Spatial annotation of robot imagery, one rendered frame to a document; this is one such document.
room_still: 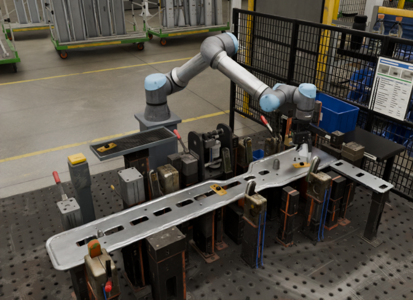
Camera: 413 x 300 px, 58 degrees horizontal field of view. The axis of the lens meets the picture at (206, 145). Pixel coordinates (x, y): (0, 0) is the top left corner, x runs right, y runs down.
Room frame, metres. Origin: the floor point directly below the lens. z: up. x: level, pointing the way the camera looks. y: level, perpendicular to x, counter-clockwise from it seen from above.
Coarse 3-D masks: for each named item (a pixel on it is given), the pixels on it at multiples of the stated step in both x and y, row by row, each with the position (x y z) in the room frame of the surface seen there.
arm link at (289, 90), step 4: (276, 84) 1.65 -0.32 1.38; (280, 84) 1.64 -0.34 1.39; (284, 84) 1.64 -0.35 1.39; (276, 88) 1.63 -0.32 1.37; (280, 88) 1.59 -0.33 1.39; (284, 88) 1.59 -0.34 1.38; (288, 88) 1.60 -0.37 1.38; (292, 88) 1.60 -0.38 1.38; (296, 88) 1.59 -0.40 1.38; (284, 92) 1.56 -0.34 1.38; (288, 92) 1.58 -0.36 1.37; (292, 92) 1.58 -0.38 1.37; (288, 96) 1.57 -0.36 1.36; (292, 96) 1.57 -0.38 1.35; (288, 100) 1.58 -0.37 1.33; (292, 100) 1.58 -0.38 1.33
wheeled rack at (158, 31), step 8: (152, 16) 9.51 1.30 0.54; (144, 24) 9.42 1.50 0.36; (160, 24) 8.64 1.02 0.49; (224, 24) 9.68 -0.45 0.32; (152, 32) 8.95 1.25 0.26; (160, 32) 8.63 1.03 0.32; (168, 32) 8.81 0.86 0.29; (176, 32) 8.88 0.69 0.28; (184, 32) 8.92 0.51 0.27; (192, 32) 9.03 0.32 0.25; (200, 32) 9.15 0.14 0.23; (224, 32) 9.63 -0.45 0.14; (160, 40) 8.72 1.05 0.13
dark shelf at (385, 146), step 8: (288, 104) 2.32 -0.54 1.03; (296, 104) 2.32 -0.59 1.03; (360, 128) 1.94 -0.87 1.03; (328, 136) 1.86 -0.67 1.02; (344, 136) 1.83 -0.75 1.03; (352, 136) 1.83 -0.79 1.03; (360, 136) 1.83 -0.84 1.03; (368, 136) 1.83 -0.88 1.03; (376, 136) 1.83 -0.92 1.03; (360, 144) 1.74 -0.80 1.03; (368, 144) 1.74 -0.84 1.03; (376, 144) 1.74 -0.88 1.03; (384, 144) 1.74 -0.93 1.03; (392, 144) 1.74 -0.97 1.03; (400, 144) 1.74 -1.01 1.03; (368, 152) 1.65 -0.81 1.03; (376, 152) 1.65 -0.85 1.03; (384, 152) 1.65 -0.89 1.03; (392, 152) 1.65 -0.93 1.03; (400, 152) 1.70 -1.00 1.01; (376, 160) 1.61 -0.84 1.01
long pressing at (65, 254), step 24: (264, 168) 1.54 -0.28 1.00; (288, 168) 1.54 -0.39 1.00; (192, 192) 1.34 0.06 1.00; (240, 192) 1.34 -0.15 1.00; (120, 216) 1.18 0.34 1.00; (168, 216) 1.18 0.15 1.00; (192, 216) 1.18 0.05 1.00; (48, 240) 1.04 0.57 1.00; (72, 240) 1.04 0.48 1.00; (120, 240) 1.04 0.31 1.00; (72, 264) 0.93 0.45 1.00
